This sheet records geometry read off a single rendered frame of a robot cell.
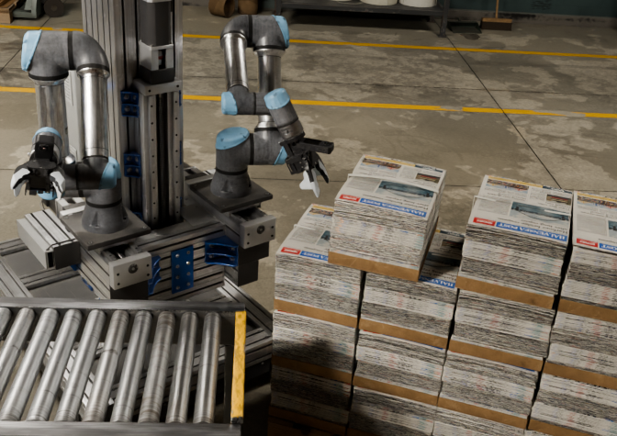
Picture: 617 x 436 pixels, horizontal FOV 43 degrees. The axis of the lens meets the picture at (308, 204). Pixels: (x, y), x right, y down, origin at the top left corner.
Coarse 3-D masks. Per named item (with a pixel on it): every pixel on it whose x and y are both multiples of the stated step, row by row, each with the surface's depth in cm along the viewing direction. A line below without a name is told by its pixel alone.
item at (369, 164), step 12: (372, 156) 266; (360, 168) 257; (372, 168) 258; (384, 168) 258; (396, 168) 259; (408, 168) 259; (420, 168) 260; (432, 168) 261; (408, 180) 252; (420, 180) 252; (432, 180) 253
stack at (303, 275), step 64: (320, 256) 251; (448, 256) 256; (320, 320) 260; (384, 320) 251; (448, 320) 244; (512, 320) 238; (576, 320) 232; (320, 384) 271; (448, 384) 255; (512, 384) 246; (576, 384) 241
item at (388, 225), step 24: (360, 192) 241; (384, 192) 243; (408, 192) 244; (336, 216) 239; (360, 216) 236; (384, 216) 234; (408, 216) 231; (432, 216) 242; (336, 240) 243; (360, 240) 241; (384, 240) 238; (408, 240) 236; (408, 264) 239
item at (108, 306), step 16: (0, 304) 222; (16, 304) 223; (32, 304) 223; (48, 304) 224; (64, 304) 224; (80, 304) 225; (96, 304) 226; (112, 304) 226; (128, 304) 226; (144, 304) 227; (160, 304) 228; (176, 304) 228; (192, 304) 229; (208, 304) 229; (224, 304) 230; (240, 304) 230; (176, 320) 227; (224, 320) 228; (80, 336) 228; (128, 336) 229; (176, 336) 230; (224, 336) 230
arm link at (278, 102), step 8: (280, 88) 250; (264, 96) 250; (272, 96) 247; (280, 96) 247; (288, 96) 250; (272, 104) 248; (280, 104) 248; (288, 104) 249; (272, 112) 250; (280, 112) 248; (288, 112) 249; (280, 120) 249; (288, 120) 249; (296, 120) 251; (280, 128) 251
